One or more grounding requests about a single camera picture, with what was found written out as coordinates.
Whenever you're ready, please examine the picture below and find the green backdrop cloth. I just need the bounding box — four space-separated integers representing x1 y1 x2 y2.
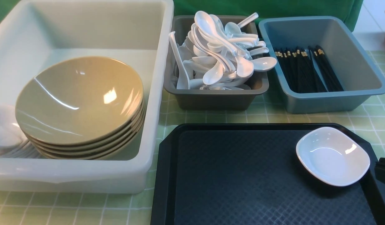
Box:
0 0 364 32

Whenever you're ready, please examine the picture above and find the stack of tan bowls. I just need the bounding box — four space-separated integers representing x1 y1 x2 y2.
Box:
25 101 146 160

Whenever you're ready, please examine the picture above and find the white plastic tub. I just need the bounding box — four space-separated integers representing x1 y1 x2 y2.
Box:
0 0 174 194

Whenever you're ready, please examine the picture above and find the black serving tray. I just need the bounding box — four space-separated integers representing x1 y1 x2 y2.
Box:
150 123 385 225

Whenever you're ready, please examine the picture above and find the pile of white spoons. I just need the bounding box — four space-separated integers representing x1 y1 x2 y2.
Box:
169 11 277 90

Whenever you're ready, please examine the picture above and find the tan noodle bowl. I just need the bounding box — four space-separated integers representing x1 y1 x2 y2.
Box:
15 56 144 145

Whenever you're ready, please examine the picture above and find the chopsticks pile in bin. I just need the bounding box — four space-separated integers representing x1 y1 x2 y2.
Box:
274 45 344 93

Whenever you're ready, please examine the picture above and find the white square dish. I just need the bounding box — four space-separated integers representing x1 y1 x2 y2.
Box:
0 104 23 148
296 127 371 187

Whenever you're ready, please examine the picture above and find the teal plastic bin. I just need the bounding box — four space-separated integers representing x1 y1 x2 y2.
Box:
258 16 385 114

